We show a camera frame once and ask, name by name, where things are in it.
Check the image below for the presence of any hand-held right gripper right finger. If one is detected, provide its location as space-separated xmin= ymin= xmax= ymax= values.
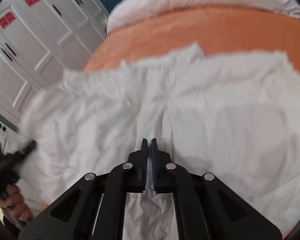
xmin=151 ymin=138 xmax=282 ymax=240

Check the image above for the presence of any white panelled wardrobe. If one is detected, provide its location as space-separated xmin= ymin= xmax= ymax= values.
xmin=0 ymin=0 xmax=111 ymax=130

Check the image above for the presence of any person's left hand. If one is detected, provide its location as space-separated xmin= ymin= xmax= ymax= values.
xmin=0 ymin=184 xmax=33 ymax=227

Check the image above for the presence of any white quilted zip jacket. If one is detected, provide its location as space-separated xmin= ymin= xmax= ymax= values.
xmin=19 ymin=42 xmax=300 ymax=240

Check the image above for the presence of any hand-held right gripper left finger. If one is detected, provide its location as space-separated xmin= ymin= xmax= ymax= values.
xmin=18 ymin=138 xmax=148 ymax=240

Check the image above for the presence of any orange fleece blanket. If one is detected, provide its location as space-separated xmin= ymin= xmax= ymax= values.
xmin=82 ymin=5 xmax=300 ymax=87

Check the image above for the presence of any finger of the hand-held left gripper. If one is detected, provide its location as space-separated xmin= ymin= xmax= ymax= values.
xmin=14 ymin=140 xmax=38 ymax=161

